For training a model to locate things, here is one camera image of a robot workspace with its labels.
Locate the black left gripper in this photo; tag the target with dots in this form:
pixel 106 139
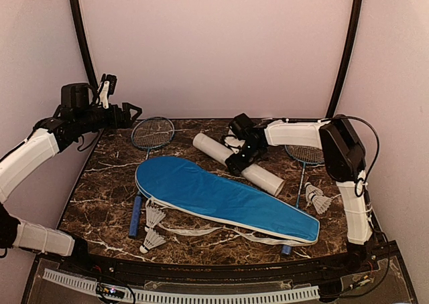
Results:
pixel 125 122

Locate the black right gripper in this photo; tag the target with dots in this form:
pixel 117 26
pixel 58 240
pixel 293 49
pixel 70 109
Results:
pixel 236 165

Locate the white shuttlecock tube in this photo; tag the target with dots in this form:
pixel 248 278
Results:
pixel 257 175

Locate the white shuttlecock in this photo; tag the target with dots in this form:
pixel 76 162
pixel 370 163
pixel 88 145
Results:
pixel 153 216
pixel 320 203
pixel 311 190
pixel 151 241

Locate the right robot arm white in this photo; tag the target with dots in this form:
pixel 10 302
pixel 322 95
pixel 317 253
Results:
pixel 330 141

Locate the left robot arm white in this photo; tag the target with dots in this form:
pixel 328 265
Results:
pixel 83 109

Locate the left blue badminton racket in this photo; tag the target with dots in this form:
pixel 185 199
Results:
pixel 150 134

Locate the blue badminton racket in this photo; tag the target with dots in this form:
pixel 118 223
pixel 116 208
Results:
pixel 150 134
pixel 305 155

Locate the right blue badminton racket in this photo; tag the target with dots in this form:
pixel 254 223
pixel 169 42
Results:
pixel 305 155

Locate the blue racket bag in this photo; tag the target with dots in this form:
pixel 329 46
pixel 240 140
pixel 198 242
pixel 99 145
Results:
pixel 183 185

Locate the small circuit board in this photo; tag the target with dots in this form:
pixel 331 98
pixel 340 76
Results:
pixel 106 291

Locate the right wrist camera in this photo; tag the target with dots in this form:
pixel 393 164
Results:
pixel 241 126

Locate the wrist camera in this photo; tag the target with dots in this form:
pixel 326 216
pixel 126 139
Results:
pixel 106 88
pixel 241 126

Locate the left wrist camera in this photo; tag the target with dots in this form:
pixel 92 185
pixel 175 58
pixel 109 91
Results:
pixel 106 88

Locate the black vertical frame post right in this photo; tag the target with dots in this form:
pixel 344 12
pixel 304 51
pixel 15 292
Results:
pixel 345 58

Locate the black vertical frame post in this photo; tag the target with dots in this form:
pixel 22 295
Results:
pixel 82 42
pixel 345 58

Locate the black vertical frame post left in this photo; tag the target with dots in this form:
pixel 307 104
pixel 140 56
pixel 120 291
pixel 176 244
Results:
pixel 82 42

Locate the white cable duct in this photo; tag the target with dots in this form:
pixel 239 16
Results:
pixel 175 293

